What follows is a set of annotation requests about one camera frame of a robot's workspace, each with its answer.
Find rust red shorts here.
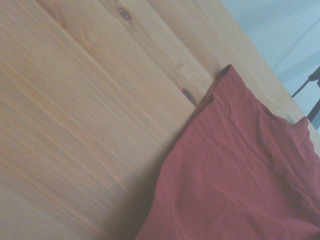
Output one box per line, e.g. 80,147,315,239
134,64,320,240

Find dark green camera stand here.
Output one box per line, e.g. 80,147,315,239
291,65,320,131

